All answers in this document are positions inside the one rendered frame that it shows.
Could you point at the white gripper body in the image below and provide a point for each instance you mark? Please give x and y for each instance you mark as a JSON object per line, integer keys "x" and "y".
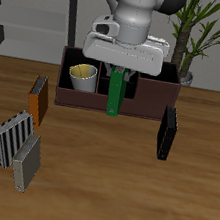
{"x": 124, "y": 54}

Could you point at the green pot plant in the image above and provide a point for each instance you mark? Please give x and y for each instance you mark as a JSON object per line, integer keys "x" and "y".
{"x": 192, "y": 31}

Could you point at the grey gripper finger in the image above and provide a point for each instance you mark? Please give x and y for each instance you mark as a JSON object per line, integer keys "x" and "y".
{"x": 130, "y": 75}
{"x": 108, "y": 68}

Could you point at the white-yellow mug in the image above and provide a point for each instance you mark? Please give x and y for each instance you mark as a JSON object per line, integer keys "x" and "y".
{"x": 83, "y": 77}

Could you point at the orange book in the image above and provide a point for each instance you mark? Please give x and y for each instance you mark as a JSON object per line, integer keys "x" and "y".
{"x": 39, "y": 101}

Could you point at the grey book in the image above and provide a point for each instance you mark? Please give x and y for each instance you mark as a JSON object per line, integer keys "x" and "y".
{"x": 27, "y": 163}

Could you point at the black-white striped book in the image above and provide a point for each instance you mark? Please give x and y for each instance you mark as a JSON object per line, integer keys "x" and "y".
{"x": 11, "y": 137}

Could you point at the dark brown desk caddy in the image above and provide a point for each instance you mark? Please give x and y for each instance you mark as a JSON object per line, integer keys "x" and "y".
{"x": 152, "y": 93}

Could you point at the black book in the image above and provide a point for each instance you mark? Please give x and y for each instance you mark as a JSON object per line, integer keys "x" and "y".
{"x": 167, "y": 133}

